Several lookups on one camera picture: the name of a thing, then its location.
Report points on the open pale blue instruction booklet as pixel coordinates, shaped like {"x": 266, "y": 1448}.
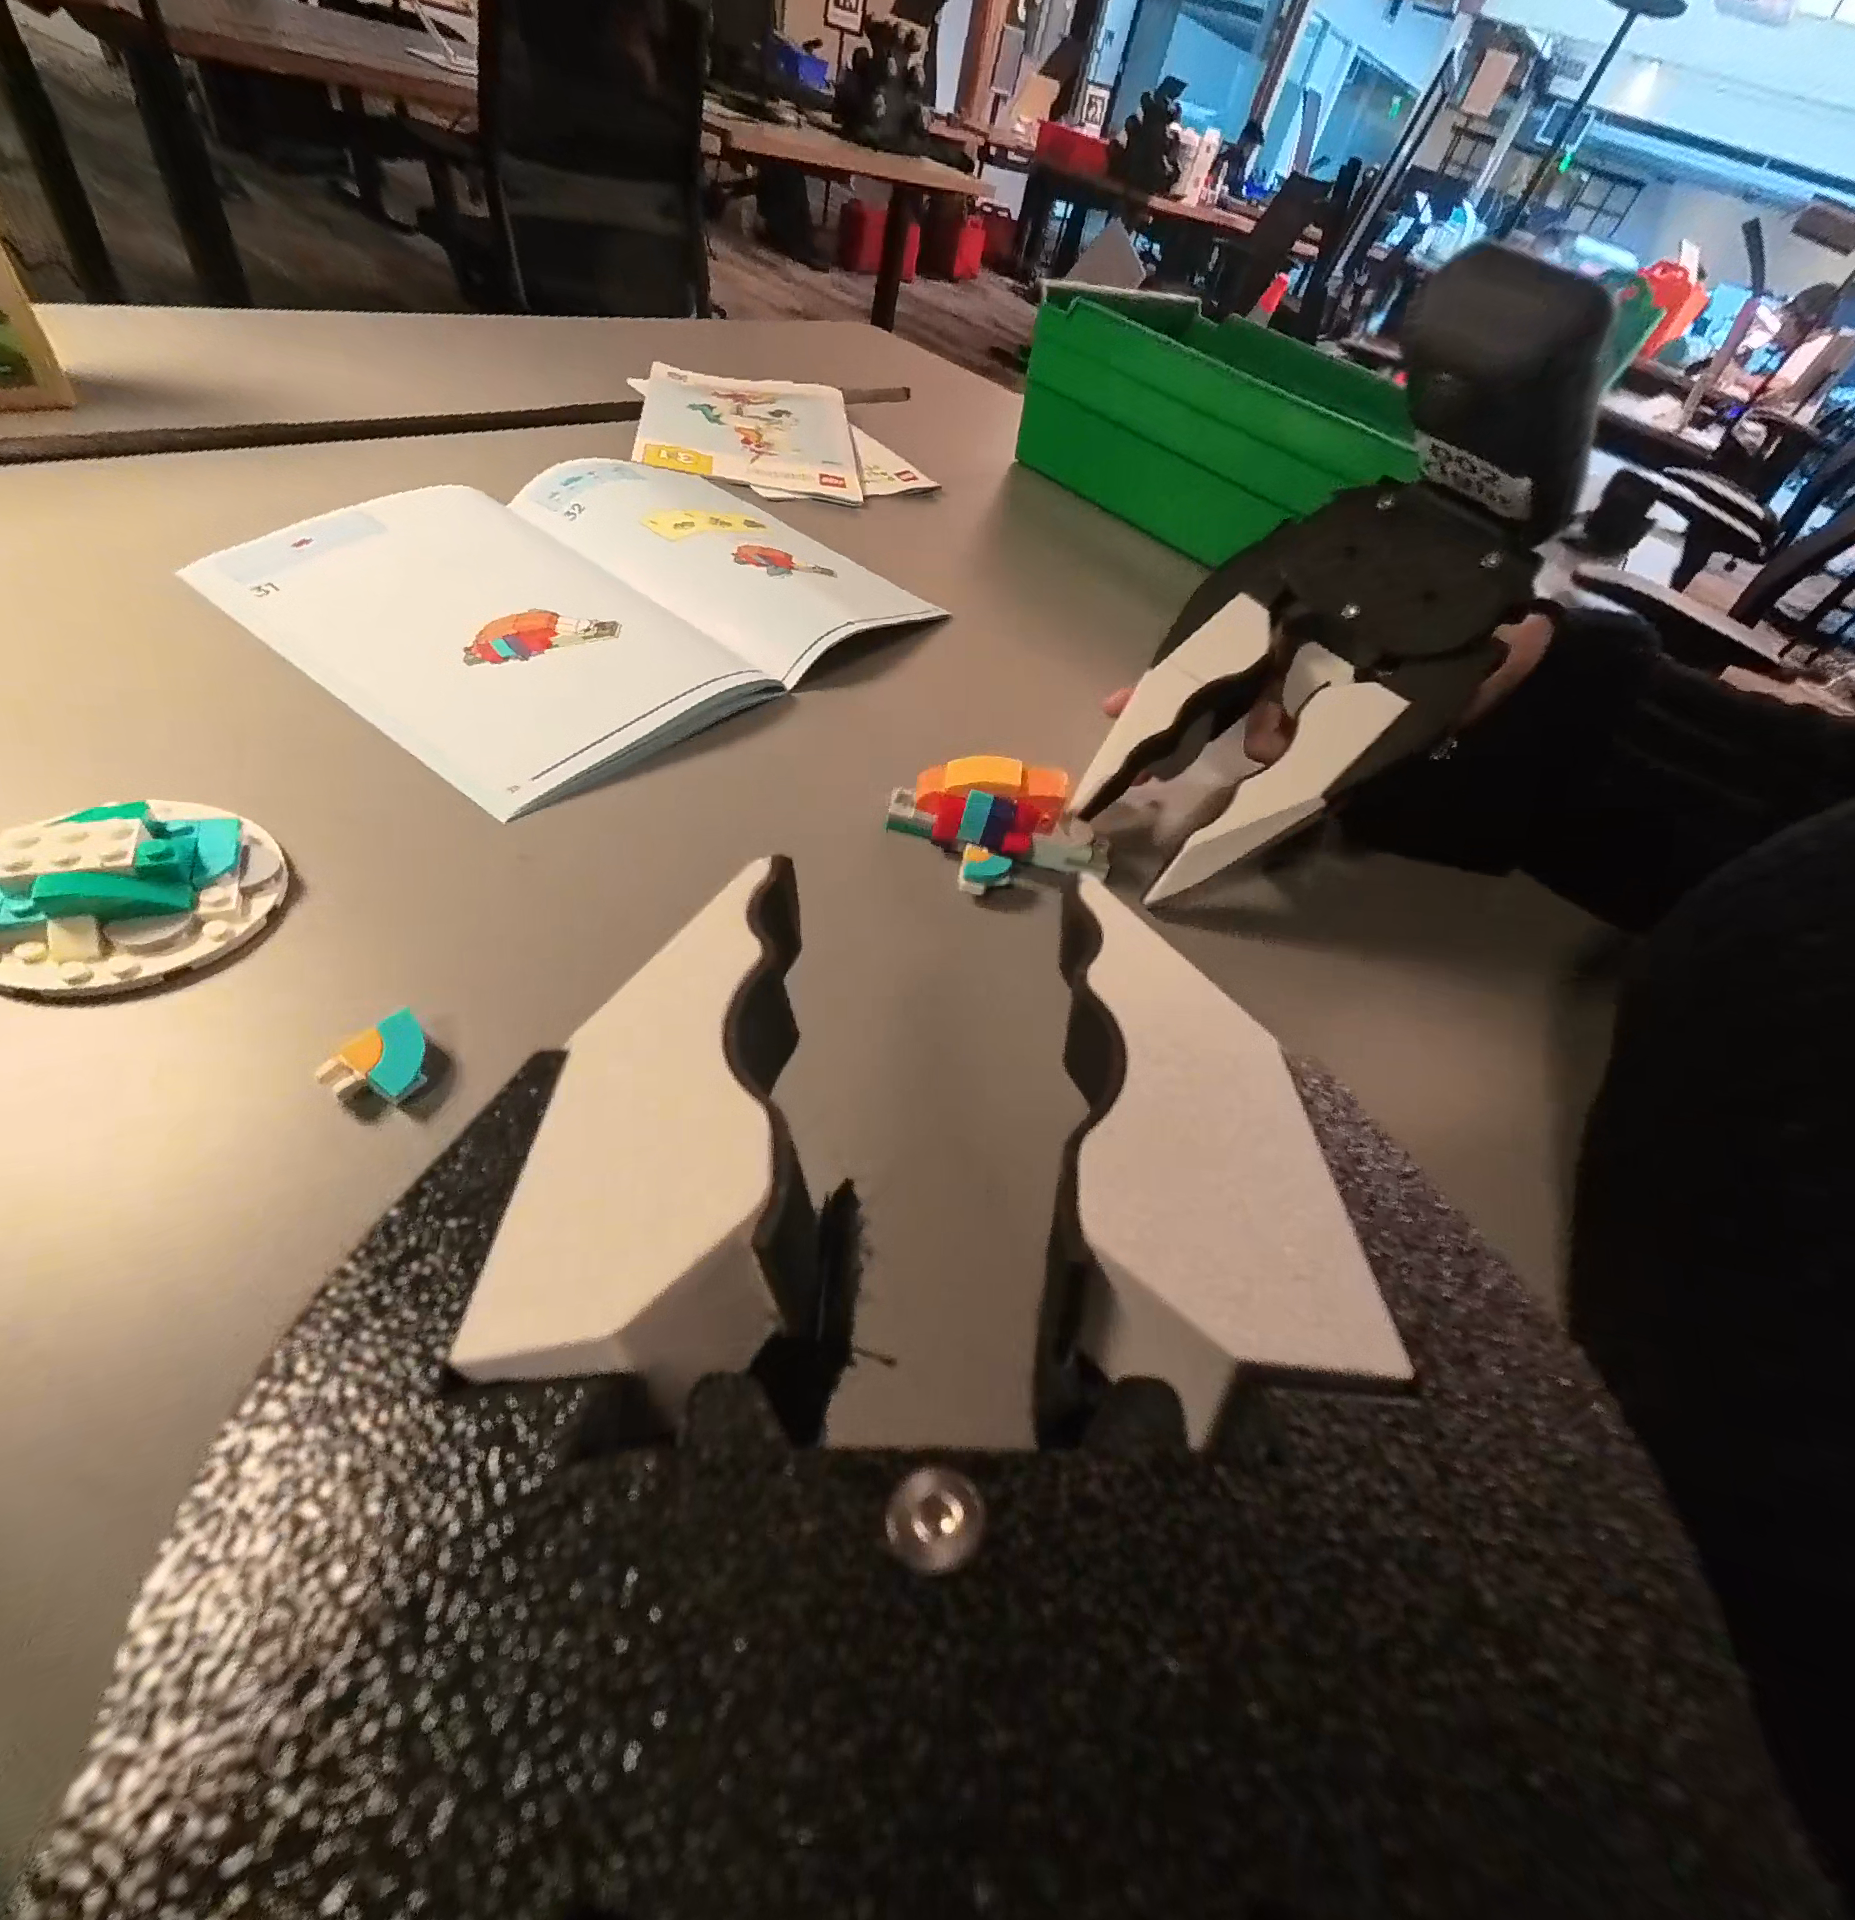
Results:
{"x": 539, "y": 630}

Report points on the person's black top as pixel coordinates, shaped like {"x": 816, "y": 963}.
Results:
{"x": 1765, "y": 1277}

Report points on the black armchair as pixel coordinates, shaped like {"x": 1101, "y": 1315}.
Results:
{"x": 1676, "y": 510}

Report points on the small teal orange brick piece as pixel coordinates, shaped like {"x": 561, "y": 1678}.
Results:
{"x": 381, "y": 1058}

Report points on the white round plate teal build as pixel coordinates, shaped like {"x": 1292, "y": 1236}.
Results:
{"x": 116, "y": 900}

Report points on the green plastic bin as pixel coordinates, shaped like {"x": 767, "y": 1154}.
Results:
{"x": 1167, "y": 419}

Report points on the orange red toy brick model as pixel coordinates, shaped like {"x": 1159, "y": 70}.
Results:
{"x": 986, "y": 810}

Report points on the red storage bin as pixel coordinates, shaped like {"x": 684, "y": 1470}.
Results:
{"x": 879, "y": 240}
{"x": 971, "y": 243}

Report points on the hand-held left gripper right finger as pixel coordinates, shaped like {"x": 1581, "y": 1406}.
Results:
{"x": 1225, "y": 1199}

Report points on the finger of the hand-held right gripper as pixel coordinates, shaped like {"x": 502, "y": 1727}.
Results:
{"x": 1303, "y": 780}
{"x": 1167, "y": 668}

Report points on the black office chair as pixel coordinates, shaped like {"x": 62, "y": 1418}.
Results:
{"x": 597, "y": 151}

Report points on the wooden workbench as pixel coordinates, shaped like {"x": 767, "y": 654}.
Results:
{"x": 296, "y": 53}
{"x": 852, "y": 165}

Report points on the small folded paper leaflet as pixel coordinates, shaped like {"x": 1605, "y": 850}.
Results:
{"x": 897, "y": 464}

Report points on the closed booklet with yellow label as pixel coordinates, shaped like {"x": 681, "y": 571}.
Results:
{"x": 747, "y": 429}

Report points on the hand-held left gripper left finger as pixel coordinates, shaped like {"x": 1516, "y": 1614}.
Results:
{"x": 642, "y": 1199}

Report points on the dark slat-back chair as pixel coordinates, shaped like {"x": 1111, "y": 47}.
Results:
{"x": 1826, "y": 526}

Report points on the person's right hand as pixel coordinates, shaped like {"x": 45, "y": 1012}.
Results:
{"x": 1269, "y": 735}

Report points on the colourful toy set box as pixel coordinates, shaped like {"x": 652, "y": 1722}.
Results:
{"x": 7, "y": 314}

